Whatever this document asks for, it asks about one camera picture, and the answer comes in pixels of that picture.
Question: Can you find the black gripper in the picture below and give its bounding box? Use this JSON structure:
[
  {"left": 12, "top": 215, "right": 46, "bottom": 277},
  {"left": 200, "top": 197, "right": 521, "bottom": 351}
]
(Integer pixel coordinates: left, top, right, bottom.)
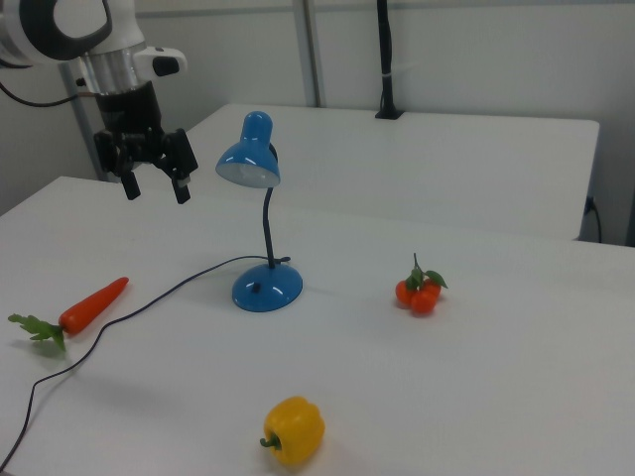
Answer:
[{"left": 93, "top": 80, "right": 200, "bottom": 205}]

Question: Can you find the blue desk lamp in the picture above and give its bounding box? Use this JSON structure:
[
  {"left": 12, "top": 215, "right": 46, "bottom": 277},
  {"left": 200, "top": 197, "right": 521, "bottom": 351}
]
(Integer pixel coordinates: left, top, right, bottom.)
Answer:
[{"left": 214, "top": 110, "right": 305, "bottom": 313}]

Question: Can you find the orange toy carrot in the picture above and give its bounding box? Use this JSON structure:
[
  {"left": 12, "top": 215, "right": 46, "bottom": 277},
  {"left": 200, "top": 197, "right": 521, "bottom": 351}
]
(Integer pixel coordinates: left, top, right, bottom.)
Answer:
[{"left": 7, "top": 276, "right": 131, "bottom": 353}]

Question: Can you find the black clamped pole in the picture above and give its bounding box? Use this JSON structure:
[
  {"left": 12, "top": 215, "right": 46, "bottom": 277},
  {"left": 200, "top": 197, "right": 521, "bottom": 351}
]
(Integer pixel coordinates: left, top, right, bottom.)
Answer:
[{"left": 374, "top": 0, "right": 406, "bottom": 121}]

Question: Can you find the yellow toy bell pepper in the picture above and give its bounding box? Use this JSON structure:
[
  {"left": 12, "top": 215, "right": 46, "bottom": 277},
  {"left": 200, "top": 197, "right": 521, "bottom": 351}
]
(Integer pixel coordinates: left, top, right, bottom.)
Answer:
[{"left": 258, "top": 395, "right": 326, "bottom": 466}]

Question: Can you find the orange toy tangerine bunch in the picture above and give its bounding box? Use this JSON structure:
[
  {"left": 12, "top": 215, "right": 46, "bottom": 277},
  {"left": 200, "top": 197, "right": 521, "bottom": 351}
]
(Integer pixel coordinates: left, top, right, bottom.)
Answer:
[{"left": 394, "top": 252, "right": 449, "bottom": 315}]

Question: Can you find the white table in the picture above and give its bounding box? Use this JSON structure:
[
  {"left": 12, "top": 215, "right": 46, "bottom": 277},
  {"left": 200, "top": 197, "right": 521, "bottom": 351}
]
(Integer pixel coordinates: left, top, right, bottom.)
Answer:
[{"left": 101, "top": 102, "right": 601, "bottom": 242}]

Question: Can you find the grey slanted frame post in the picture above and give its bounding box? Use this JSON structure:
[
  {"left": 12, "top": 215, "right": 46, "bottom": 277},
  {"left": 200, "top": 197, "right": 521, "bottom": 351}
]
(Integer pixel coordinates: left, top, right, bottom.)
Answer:
[{"left": 58, "top": 62, "right": 113, "bottom": 182}]

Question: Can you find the dark lamp power cable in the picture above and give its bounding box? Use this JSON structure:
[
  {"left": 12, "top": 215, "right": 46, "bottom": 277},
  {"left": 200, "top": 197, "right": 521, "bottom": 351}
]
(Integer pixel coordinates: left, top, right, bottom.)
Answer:
[{"left": 0, "top": 255, "right": 292, "bottom": 470}]

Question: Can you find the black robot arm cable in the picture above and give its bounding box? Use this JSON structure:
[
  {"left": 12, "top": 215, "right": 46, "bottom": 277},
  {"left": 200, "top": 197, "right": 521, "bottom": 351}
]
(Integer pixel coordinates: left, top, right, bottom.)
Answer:
[{"left": 0, "top": 59, "right": 96, "bottom": 108}]

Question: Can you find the grey metal frame post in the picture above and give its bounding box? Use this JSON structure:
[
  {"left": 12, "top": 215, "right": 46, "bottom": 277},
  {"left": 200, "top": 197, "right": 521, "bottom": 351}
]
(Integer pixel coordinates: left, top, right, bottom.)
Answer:
[{"left": 291, "top": 0, "right": 328, "bottom": 108}]

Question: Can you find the black wall cable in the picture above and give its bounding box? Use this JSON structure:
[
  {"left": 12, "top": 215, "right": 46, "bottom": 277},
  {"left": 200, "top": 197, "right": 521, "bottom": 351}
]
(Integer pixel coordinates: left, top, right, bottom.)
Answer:
[{"left": 584, "top": 195, "right": 604, "bottom": 244}]

